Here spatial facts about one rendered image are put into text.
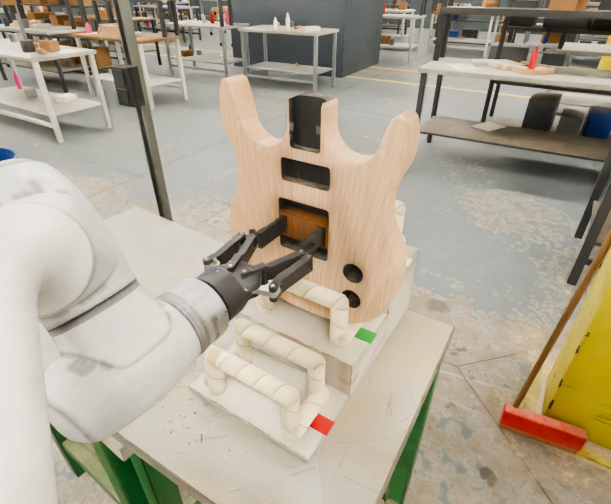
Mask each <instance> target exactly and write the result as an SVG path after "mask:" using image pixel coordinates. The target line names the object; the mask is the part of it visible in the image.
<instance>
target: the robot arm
mask: <svg viewBox="0 0 611 504"><path fill-rule="evenodd" d="M284 232H285V217H284V216H280V217H279V218H277V219H276V220H274V221H273V222H271V223H270V224H269V225H267V226H266V227H263V228H261V229H260V230H258V231H257V232H256V230H255V229H250V230H249V235H246V234H245V232H239V233H237V234H236V235H235V236H234V237H233V238H231V239H230V240H229V241H228V242H227V243H225V244H224V245H223V246H222V247H221V248H219V249H218V250H217V251H216V252H215V253H213V254H211V255H209V256H207V257H205V258H203V259H202V261H203V267H204V272H203V273H201V274H200V275H198V276H197V277H196V278H187V279H184V280H182V281H181V282H179V283H178V284H176V285H175V286H173V287H172V288H170V289H169V290H168V291H166V292H165V293H163V294H161V295H159V296H158V297H156V298H155V299H154V298H153V297H152V296H151V295H150V294H149V293H148V292H147V291H146V290H145V289H144V288H143V287H142V286H141V284H140V283H139V282H138V280H137V279H136V277H135V275H134V274H133V272H132V270H131V269H130V267H129V264H128V262H127V260H126V257H125V255H124V253H123V251H122V250H121V248H120V246H119V244H118V243H117V241H116V239H115V238H114V236H113V235H112V233H111V231H110V230H109V228H108V227H107V225H106V224H105V222H104V221H103V219H102V218H101V217H100V215H99V214H98V212H97V211H96V210H95V208H94V207H93V205H92V204H91V203H90V201H89V200H88V199H87V197H86V196H85V195H84V194H83V192H82V191H81V190H80V189H79V188H78V187H77V186H76V185H75V184H74V183H73V182H71V181H70V180H69V179H68V178H67V177H66V176H64V175H63V174H62V173H60V172H59V171H57V170H56V169H54V168H53V167H51V166H50V165H48V164H46V163H43V162H39V161H33V160H30V159H9V160H4V161H0V504H58V497H57V487H56V476H55V467H54V458H53V449H52V440H51V431H50V423H51V424H52V425H53V426H54V427H55V429H56V430H57V431H59V432H60V433H61V434H62V435H63V436H65V437H66V438H68V439H70V440H71V441H74V442H78V443H91V442H98V441H102V440H104V439H106V438H108V437H110V436H112V435H113V434H115V433H117V432H118V431H120V430H121V429H123V428H124V427H126V426H127V425H129V424H130V423H131V422H133V421H134V420H136V419H137V418H138V417H140V416H141V415H142V414H144V413H145V412H146V411H148V410H149V409H150V408H151V407H153V406H154V405H155V404H156V403H158V402H159V401H160V400H161V399H162V398H163V397H164V396H165V395H167V394H168V393H169V392H170V391H171V390H172V389H173V388H174V387H175V386H176V385H177V384H178V383H179V381H180V380H181V379H182V378H183V377H184V376H185V374H186V373H187V371H188V369H189V367H190V366H191V365H192V363H193V362H194V361H195V360H196V359H197V358H198V357H199V356H200V355H202V354H203V353H204V352H205V351H206V350H207V348H208V347H210V346H211V345H212V344H213V343H214V342H215V341H216V340H217V339H218V338H220V337H221V336H222V335H223V334H224V333H225V332H226V331H227V329H228V327H229V322H230V321H231V320H232V319H233V318H234V317H235V316H236V315H238V314H239V313H240V312H241V311H242V310H243V309H244V307H245V306H246V304H247V303H248V301H249V300H251V299H253V298H256V297H258V296H259V295H263V296H268V297H269V300H270V302H277V301H278V299H279V297H280V296H281V294H282V293H283V292H285V291H286V290H287V289H289V288H290V287H291V286H293V285H294V284H295V283H297V282H298V281H299V280H301V279H302V278H303V277H305V276H306V275H307V274H309V273H310V272H311V271H313V256H312V255H314V254H315V253H316V248H318V247H319V246H320V245H321V244H322V235H323V229H322V228H319V227H318V228H317V229H316V230H315V231H314V232H312V233H311V234H310V235H309V236H308V237H306V238H305V239H304V240H303V241H301V242H300V243H299V244H298V245H297V246H296V251H295V252H293V253H290V254H288V255H285V256H283V257H281V258H278V259H276V260H273V261H271V262H268V263H264V262H262V263H259V264H257V265H250V264H248V262H249V260H250V259H251V257H252V255H253V253H254V252H255V250H256V248H257V244H258V248H260V249H262V248H264V247H265V246H266V245H268V244H269V243H270V242H272V241H273V240H274V239H276V238H277V237H278V236H280V235H281V234H282V233H284ZM229 261H230V262H229ZM38 321H39V322H40V323H41V325H42V326H43V327H44V328H45V329H46V331H47V332H48V333H49V335H50V336H51V338H52V340H53V342H54V344H55V346H56V348H57V350H58V352H59V354H60V356H61V357H60V358H58V359H57V360H56V361H55V362H53V363H52V364H51V365H50V366H49V367H48V368H47V370H46V372H45V374H44V368H43V359H42V350H41V341H40V332H39V322H38Z"/></svg>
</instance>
